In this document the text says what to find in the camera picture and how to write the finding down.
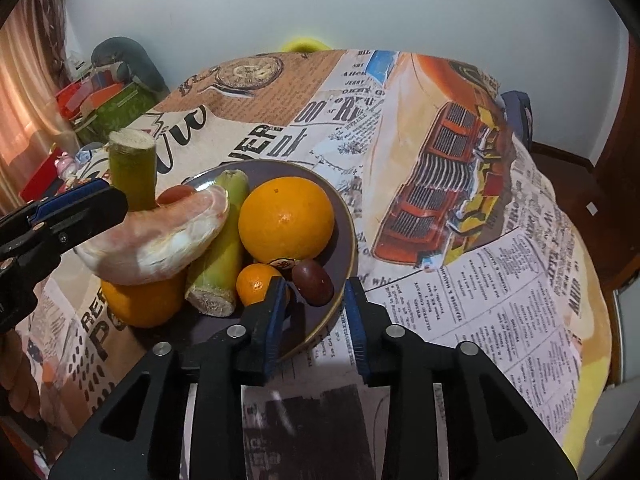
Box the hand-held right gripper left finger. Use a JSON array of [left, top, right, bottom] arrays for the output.
[[47, 275, 293, 480]]

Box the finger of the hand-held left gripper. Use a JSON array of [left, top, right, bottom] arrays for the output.
[[0, 186, 130, 281], [0, 181, 115, 233]]

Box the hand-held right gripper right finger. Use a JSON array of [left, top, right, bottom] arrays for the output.
[[344, 276, 581, 480]]

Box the small tangerine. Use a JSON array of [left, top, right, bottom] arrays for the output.
[[236, 263, 286, 308]]

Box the brown jujube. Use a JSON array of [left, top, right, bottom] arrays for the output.
[[291, 259, 335, 307]]

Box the green sugarcane piece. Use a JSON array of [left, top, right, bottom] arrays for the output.
[[108, 128, 157, 211], [185, 170, 251, 318]]

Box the purple ceramic plate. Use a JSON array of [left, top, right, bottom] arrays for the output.
[[145, 160, 358, 363]]

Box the peeled pomelo segment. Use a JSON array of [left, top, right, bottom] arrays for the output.
[[75, 183, 231, 286]]

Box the red tomato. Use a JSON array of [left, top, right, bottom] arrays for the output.
[[157, 185, 197, 207]]

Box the large orange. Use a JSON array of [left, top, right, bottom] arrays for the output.
[[238, 177, 336, 264]]

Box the person's left hand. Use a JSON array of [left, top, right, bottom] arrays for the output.
[[0, 332, 45, 422]]

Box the small pink toy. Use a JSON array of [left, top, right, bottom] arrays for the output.
[[56, 155, 83, 181]]

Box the green storage box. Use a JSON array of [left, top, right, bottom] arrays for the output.
[[75, 82, 162, 144]]

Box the red plastic container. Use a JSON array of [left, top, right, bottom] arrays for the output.
[[55, 77, 123, 121]]

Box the printed newspaper tablecloth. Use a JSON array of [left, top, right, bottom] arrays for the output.
[[14, 49, 612, 480]]

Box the orange striped curtain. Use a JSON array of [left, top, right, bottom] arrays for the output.
[[0, 0, 77, 216]]

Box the dark blue chair back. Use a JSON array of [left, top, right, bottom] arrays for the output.
[[500, 91, 537, 149]]

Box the brown wooden door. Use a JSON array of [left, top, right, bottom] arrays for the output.
[[590, 25, 640, 291]]

